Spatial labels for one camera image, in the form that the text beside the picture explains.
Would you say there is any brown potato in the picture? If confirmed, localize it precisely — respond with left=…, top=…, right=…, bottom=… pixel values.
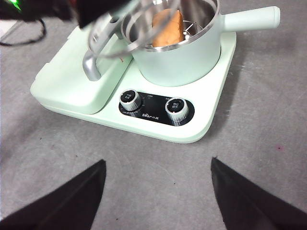
left=152, top=8, right=185, bottom=47

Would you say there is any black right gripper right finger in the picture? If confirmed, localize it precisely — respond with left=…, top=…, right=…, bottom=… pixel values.
left=210, top=157, right=307, bottom=230

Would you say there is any black floor cable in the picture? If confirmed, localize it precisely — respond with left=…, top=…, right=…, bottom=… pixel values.
left=0, top=18, right=47, bottom=46

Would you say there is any steel steamer rack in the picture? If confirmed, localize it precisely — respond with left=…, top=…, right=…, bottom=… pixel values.
left=146, top=20, right=204, bottom=52

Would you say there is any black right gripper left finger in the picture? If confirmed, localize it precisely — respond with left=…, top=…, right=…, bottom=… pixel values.
left=0, top=159, right=107, bottom=230

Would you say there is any black equipment with green light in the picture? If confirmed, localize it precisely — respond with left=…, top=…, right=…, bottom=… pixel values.
left=0, top=0, right=80, bottom=22

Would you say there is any glass pot lid green knob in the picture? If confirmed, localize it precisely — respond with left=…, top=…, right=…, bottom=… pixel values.
left=87, top=0, right=183, bottom=58

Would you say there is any green griddle cover chrome handle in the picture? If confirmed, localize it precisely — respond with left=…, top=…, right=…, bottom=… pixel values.
left=30, top=16, right=134, bottom=115

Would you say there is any green breakfast machine base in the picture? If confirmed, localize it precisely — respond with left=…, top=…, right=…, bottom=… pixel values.
left=30, top=23, right=237, bottom=144

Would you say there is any silver control knob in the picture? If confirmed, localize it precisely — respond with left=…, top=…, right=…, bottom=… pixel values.
left=165, top=97, right=190, bottom=127
left=119, top=89, right=142, bottom=112

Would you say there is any green steamer pot with handle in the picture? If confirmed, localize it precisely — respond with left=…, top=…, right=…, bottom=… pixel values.
left=121, top=0, right=281, bottom=87

